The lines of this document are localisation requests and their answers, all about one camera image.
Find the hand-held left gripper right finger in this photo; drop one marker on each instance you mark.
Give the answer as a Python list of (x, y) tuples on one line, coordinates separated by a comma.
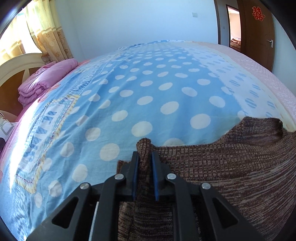
[(155, 176)]

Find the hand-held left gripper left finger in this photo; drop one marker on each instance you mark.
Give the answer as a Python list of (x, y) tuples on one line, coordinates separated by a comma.
[(136, 176)]

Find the brown knit sweater sun pattern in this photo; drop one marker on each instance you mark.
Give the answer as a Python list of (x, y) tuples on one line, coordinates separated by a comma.
[(231, 173)]

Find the blue and pink bed sheet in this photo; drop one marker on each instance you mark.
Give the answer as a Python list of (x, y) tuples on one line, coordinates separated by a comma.
[(161, 81)]

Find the folded pink quilt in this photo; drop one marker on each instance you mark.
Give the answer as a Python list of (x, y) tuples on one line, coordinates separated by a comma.
[(50, 74)]

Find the patterned pillow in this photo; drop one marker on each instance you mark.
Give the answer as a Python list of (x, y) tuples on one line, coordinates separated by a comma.
[(4, 125)]

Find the brown sofa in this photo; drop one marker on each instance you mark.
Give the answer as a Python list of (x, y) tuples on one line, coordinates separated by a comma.
[(235, 42)]

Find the orange floral curtain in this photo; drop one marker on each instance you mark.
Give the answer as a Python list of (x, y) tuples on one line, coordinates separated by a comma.
[(50, 34)]

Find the brown wooden door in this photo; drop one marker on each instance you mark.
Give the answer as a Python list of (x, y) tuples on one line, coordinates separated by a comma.
[(254, 41)]

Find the cream and wood headboard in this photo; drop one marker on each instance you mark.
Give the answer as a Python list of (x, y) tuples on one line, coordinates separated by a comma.
[(11, 62)]

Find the sheer yellow curtain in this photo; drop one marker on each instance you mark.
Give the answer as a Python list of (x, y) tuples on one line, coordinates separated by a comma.
[(11, 46)]

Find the red paper door decoration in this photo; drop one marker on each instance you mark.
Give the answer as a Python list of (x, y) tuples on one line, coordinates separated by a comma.
[(258, 13)]

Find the dark wooden door frame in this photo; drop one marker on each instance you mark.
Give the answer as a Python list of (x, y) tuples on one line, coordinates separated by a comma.
[(219, 23)]

